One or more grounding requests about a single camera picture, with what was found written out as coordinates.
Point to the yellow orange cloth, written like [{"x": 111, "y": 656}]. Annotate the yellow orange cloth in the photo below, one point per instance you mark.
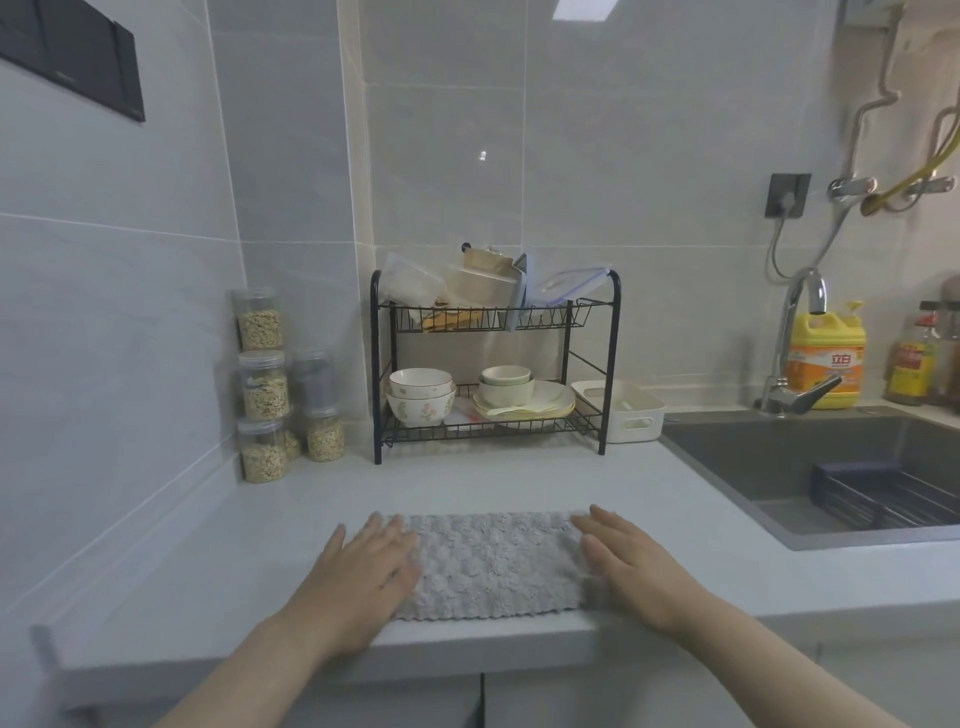
[{"x": 446, "y": 319}]

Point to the cream bowl green rim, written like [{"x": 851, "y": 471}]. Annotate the cream bowl green rim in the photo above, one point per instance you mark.
[{"x": 506, "y": 395}]

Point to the grey wall cabinet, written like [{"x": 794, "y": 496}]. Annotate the grey wall cabinet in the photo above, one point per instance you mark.
[{"x": 75, "y": 52}]

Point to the white plastic basket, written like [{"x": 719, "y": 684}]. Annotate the white plastic basket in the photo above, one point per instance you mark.
[{"x": 630, "y": 429}]

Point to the person's right hand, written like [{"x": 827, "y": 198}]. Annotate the person's right hand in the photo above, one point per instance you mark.
[{"x": 645, "y": 577}]

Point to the small cream bowl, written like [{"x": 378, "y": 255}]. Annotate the small cream bowl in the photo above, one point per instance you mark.
[{"x": 506, "y": 373}]

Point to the chrome water valve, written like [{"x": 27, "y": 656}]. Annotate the chrome water valve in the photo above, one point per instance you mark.
[
  {"x": 930, "y": 186},
  {"x": 851, "y": 187}
]

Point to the white bowl red rim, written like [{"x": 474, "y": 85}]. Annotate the white bowl red rim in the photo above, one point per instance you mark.
[{"x": 421, "y": 380}]

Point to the clear empty jar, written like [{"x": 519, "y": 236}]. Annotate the clear empty jar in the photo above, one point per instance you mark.
[{"x": 313, "y": 382}]

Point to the pale yellow plate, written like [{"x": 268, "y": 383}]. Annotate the pale yellow plate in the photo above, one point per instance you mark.
[{"x": 564, "y": 411}]

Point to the person's right forearm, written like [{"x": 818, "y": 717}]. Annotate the person's right forearm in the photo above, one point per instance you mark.
[{"x": 787, "y": 667}]

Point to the yellow detergent bottle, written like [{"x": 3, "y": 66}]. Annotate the yellow detergent bottle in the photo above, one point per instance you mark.
[{"x": 829, "y": 364}]

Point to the stainless steel pot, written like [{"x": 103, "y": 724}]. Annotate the stainless steel pot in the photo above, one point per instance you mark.
[{"x": 952, "y": 289}]

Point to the grey blue container lid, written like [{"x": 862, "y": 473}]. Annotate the grey blue container lid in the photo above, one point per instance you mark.
[{"x": 517, "y": 292}]

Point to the grey corrugated pipe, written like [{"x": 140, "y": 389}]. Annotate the grey corrugated pipe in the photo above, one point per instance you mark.
[
  {"x": 857, "y": 135},
  {"x": 936, "y": 142}
]

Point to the white red printed mat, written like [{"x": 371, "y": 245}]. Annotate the white red printed mat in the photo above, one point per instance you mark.
[{"x": 463, "y": 414}]

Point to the cream plastic spoon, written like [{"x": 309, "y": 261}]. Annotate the cream plastic spoon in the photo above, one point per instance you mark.
[{"x": 506, "y": 410}]

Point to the grey kitchen sink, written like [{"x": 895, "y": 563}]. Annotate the grey kitchen sink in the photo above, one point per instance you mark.
[{"x": 735, "y": 465}]

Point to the black wall socket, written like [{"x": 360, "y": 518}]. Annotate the black wall socket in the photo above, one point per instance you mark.
[{"x": 787, "y": 193}]

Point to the sauce bottle yellow label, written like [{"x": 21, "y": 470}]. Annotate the sauce bottle yellow label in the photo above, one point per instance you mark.
[{"x": 910, "y": 367}]

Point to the cream plate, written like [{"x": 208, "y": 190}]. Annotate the cream plate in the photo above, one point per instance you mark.
[{"x": 556, "y": 397}]

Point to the person's left hand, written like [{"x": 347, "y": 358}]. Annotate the person's left hand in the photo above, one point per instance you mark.
[{"x": 360, "y": 592}]

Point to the grey fluffy towel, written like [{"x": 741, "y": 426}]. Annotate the grey fluffy towel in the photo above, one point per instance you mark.
[{"x": 495, "y": 562}]

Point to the chrome kitchen faucet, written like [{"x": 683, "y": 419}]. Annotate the chrome kitchen faucet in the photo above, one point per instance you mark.
[{"x": 814, "y": 289}]

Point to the clear lid blue rim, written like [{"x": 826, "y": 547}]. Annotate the clear lid blue rim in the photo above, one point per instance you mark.
[{"x": 570, "y": 285}]

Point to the white floral bowl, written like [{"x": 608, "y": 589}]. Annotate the white floral bowl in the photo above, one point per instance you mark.
[{"x": 421, "y": 412}]

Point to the dark blue sink rack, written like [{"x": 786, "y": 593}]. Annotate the dark blue sink rack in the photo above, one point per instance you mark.
[{"x": 847, "y": 472}]

